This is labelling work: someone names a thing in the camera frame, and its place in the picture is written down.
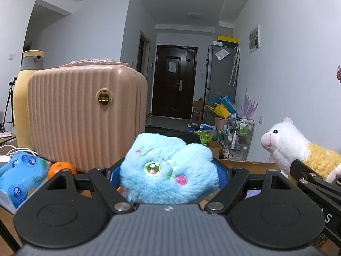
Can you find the blue tissue pack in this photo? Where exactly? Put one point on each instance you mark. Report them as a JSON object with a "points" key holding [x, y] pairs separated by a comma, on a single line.
{"points": [[21, 176]]}

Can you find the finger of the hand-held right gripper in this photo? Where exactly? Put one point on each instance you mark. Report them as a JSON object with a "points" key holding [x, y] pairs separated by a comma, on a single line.
{"points": [[306, 172]]}

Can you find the yellow box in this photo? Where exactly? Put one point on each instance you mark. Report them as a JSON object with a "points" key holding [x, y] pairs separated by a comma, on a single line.
{"points": [[227, 39]]}

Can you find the blue plush toy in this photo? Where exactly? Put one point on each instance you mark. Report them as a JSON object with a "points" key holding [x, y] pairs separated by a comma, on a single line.
{"points": [[159, 165]]}

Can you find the tall cardboard box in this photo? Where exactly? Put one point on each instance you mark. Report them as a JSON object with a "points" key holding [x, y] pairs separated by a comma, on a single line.
{"points": [[197, 110]]}

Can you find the cream yellow thermos jug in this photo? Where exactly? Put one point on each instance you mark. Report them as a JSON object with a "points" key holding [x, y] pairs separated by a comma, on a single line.
{"points": [[22, 98]]}

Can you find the dark brown entrance door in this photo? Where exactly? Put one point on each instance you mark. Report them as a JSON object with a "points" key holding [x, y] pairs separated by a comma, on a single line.
{"points": [[173, 90]]}

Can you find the clear plastic bag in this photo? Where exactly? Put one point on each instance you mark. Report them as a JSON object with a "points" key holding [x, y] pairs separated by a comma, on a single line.
{"points": [[222, 53]]}

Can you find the yellow and blue bags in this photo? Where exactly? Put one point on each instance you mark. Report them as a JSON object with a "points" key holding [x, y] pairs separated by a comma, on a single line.
{"points": [[221, 108]]}

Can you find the pink bucket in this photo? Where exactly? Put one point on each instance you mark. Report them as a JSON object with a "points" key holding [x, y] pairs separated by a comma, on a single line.
{"points": [[221, 122]]}

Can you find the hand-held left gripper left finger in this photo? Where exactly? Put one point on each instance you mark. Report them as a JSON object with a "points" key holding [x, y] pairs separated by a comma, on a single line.
{"points": [[113, 176]]}

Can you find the dark cloth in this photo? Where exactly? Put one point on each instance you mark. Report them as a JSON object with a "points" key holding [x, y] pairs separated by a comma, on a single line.
{"points": [[170, 133]]}

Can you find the white folded umbrella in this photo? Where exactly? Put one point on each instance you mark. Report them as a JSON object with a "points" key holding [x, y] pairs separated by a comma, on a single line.
{"points": [[234, 66]]}

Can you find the grey refrigerator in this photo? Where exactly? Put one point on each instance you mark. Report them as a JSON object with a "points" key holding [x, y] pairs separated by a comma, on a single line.
{"points": [[215, 85]]}

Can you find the white wall electrical panel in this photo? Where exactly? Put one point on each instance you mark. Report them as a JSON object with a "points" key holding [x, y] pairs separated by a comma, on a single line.
{"points": [[254, 38]]}

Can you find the black tripod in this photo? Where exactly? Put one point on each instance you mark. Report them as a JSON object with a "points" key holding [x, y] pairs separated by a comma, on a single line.
{"points": [[10, 96]]}

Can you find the pink ribbed suitcase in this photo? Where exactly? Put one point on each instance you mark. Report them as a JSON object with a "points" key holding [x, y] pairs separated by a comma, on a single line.
{"points": [[80, 125]]}

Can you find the white and yellow alpaca plush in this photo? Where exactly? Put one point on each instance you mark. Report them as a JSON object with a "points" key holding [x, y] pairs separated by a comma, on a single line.
{"points": [[287, 144]]}

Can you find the interior doorway frame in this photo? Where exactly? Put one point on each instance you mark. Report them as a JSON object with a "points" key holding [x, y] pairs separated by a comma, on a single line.
{"points": [[143, 56]]}

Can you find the red cardboard box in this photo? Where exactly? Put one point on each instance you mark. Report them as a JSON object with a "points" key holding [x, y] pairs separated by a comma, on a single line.
{"points": [[255, 165]]}

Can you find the white wall socket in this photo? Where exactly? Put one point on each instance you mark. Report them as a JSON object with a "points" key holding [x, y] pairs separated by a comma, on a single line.
{"points": [[261, 119]]}

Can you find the purple feather wall decoration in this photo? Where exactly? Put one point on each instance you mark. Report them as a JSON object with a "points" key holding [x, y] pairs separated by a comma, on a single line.
{"points": [[249, 105]]}

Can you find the orange fruit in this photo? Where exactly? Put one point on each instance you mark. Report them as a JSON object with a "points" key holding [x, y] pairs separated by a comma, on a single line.
{"points": [[62, 169]]}

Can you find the green packet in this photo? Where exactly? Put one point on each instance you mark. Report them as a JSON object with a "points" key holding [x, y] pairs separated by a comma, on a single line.
{"points": [[203, 136]]}

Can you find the small cardboard box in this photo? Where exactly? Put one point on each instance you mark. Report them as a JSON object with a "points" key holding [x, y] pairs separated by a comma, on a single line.
{"points": [[214, 149]]}

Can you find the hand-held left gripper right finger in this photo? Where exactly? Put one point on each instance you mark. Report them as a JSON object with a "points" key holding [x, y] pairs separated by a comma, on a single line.
{"points": [[222, 174]]}

